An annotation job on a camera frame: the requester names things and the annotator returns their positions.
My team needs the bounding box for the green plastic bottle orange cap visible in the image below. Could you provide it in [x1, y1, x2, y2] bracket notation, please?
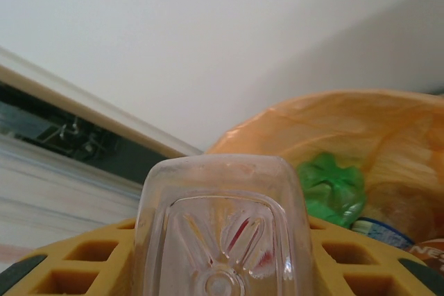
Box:
[298, 152, 368, 229]

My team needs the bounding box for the clear bottle purple grape label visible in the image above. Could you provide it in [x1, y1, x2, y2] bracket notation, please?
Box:
[136, 153, 311, 296]

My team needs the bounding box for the orange plastic bin liner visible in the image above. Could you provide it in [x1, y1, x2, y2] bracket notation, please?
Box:
[204, 88, 444, 252]

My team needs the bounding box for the dark glass door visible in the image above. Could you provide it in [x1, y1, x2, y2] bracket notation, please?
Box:
[0, 80, 146, 188]

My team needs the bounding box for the brown tea bottle orange label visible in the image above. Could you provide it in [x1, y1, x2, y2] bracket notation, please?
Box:
[407, 238, 444, 275]

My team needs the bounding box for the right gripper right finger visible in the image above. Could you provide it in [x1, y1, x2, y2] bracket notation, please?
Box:
[307, 215, 444, 296]

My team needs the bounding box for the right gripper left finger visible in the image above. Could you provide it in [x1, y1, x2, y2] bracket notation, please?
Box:
[0, 218, 148, 296]

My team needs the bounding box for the brown wooden door frame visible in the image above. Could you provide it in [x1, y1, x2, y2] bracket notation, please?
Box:
[0, 63, 190, 158]

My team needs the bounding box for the Pepsi bottle blue cap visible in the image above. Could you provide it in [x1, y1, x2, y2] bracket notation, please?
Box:
[352, 218, 416, 250]

